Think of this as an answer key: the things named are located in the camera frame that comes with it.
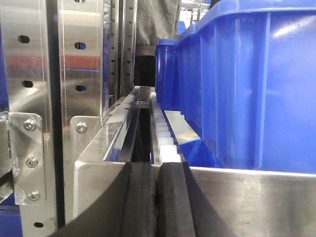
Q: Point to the large blue plastic bin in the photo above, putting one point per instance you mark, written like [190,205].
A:
[247,74]

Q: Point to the stainless steel shelf rack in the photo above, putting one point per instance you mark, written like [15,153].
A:
[72,118]

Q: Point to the person in grey jacket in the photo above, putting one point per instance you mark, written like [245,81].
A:
[156,19]

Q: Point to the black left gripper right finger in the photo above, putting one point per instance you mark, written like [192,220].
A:
[183,210]

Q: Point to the white roller track strip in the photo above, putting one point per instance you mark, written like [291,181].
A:
[165,148]

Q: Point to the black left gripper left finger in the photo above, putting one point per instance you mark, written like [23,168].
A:
[125,209]

